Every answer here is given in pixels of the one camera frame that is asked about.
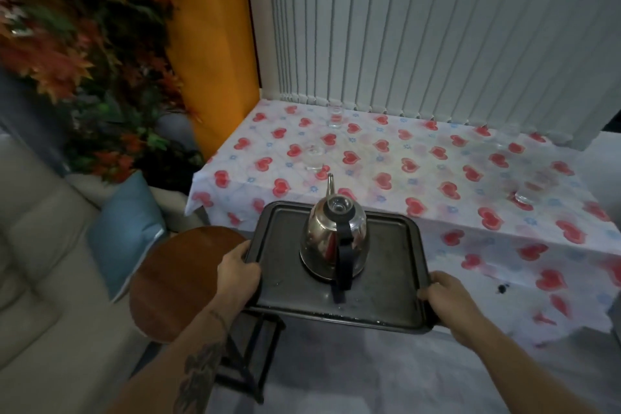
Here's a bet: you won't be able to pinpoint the person's right hand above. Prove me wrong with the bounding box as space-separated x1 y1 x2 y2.
417 271 492 349

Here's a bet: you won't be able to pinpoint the person's left hand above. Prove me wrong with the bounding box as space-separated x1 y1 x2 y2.
216 240 263 318

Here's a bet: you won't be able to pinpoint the dark metal tray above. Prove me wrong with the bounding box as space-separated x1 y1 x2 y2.
240 201 439 335

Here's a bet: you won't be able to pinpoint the person's right forearm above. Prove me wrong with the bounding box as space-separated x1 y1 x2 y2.
461 320 598 414

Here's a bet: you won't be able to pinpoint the person's left forearm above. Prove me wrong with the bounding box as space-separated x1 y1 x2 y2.
106 299 247 414

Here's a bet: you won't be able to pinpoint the round wooden stool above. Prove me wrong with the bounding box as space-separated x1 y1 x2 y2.
129 226 287 405

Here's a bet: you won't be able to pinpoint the stainless steel kettle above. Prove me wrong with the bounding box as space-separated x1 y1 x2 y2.
299 173 370 304

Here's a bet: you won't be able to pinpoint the heart print tablecloth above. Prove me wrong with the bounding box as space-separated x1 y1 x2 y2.
185 99 621 349

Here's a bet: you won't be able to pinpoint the light blue cushion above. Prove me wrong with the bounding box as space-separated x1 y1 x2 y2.
86 171 169 304

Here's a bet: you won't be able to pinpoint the clear drinking glass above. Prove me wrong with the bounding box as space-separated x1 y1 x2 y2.
303 143 327 173
326 99 345 130
512 171 545 208

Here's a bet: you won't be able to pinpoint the beige sofa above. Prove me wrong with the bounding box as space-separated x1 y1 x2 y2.
0 132 204 414

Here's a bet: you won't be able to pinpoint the white vertical blinds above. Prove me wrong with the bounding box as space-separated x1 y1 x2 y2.
243 0 621 151

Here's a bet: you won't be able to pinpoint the autumn leaf plant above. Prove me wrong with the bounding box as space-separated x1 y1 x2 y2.
0 0 207 192

